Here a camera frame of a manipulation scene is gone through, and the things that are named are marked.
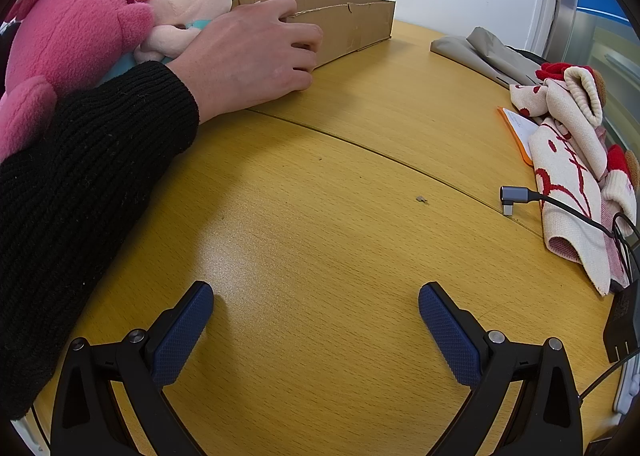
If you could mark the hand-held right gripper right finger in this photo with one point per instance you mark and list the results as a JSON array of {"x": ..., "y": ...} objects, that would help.
[{"x": 447, "y": 331}]

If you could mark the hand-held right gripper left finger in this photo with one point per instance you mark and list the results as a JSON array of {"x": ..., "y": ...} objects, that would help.
[{"x": 182, "y": 331}]

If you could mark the pink plush toy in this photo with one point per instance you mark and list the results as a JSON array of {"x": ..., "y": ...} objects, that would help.
[{"x": 65, "y": 41}]

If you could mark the cardboard box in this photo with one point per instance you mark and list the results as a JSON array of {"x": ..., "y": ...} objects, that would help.
[{"x": 350, "y": 26}]

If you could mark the person's left forearm black sleeve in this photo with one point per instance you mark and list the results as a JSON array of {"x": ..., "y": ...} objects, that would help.
[{"x": 85, "y": 186}]

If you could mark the person's left hand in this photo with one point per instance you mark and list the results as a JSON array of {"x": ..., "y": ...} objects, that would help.
[{"x": 250, "y": 51}]

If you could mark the black device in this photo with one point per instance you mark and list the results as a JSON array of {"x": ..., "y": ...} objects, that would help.
[{"x": 622, "y": 321}]

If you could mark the white power strip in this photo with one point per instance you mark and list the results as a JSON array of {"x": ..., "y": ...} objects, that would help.
[{"x": 627, "y": 386}]

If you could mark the orange envelope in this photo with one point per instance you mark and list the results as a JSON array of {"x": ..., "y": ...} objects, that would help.
[{"x": 520, "y": 136}]

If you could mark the red and white knitted cloth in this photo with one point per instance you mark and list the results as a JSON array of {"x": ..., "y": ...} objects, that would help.
[{"x": 565, "y": 156}]

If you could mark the grey cloth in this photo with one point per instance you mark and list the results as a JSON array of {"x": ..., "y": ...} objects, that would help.
[{"x": 480, "y": 49}]

